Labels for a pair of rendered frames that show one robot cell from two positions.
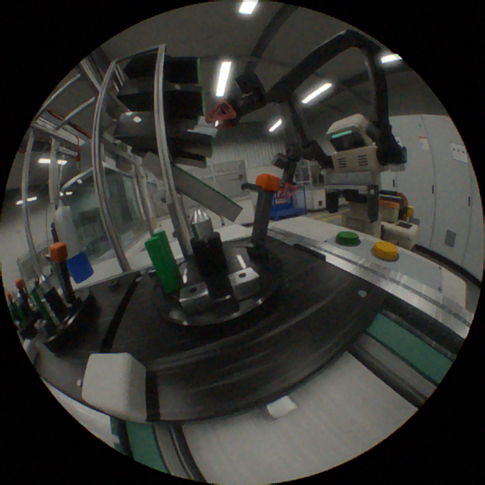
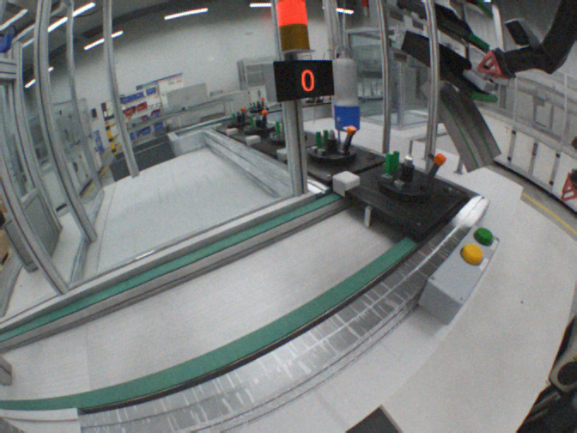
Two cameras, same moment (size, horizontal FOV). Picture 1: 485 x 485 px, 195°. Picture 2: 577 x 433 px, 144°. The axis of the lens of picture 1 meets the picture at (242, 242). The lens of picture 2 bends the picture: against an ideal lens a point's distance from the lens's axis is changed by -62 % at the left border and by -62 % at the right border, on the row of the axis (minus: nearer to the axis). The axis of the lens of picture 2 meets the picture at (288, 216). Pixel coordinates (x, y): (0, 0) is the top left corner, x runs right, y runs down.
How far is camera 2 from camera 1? 44 cm
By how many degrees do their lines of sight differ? 70
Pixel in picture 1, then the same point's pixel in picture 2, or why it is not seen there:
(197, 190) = (452, 131)
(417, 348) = (393, 255)
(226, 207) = (467, 157)
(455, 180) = not seen: outside the picture
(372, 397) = (374, 254)
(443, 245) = not seen: outside the picture
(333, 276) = (428, 217)
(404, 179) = not seen: outside the picture
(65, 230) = (345, 81)
